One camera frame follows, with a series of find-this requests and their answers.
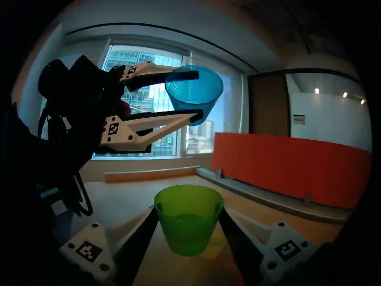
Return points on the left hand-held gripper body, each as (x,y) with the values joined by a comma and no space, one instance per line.
(77,104)

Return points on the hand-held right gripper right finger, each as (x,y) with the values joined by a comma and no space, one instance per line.
(282,242)

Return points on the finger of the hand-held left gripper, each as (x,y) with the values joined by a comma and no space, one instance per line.
(131,134)
(140,71)

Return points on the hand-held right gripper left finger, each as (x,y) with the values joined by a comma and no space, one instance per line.
(89,244)

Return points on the blue plastic cup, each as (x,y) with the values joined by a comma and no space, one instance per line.
(195,92)

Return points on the green plastic cup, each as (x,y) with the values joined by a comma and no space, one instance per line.
(188,220)

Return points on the person's left hand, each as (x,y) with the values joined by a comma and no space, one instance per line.
(125,108)

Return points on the red desk screen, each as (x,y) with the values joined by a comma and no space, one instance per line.
(288,175)

